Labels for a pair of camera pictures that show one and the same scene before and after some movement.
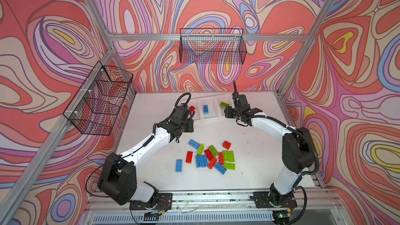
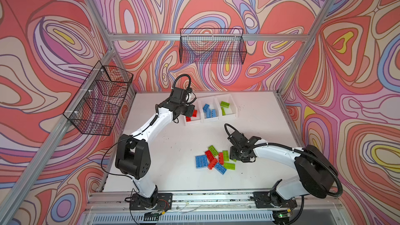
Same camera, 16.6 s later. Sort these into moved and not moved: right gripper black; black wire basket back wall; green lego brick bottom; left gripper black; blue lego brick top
Moved: left gripper black; right gripper black
Not moved: blue lego brick top; black wire basket back wall; green lego brick bottom
